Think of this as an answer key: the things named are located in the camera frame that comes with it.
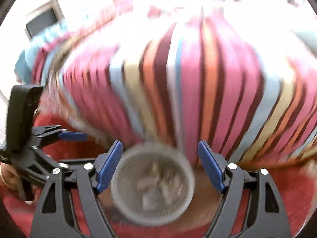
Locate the black television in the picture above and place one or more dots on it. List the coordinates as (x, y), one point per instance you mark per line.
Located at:
(41, 22)

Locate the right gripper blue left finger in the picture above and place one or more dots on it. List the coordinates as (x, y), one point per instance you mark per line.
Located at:
(105, 166)

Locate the striped colourful bedspread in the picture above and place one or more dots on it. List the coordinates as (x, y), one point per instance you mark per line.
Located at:
(240, 77)

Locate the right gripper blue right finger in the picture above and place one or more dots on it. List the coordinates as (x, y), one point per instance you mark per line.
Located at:
(215, 167)

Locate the grey round trash bin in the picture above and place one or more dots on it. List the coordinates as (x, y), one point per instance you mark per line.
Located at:
(153, 184)

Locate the person's left hand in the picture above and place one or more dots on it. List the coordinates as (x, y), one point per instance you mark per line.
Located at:
(11, 179)

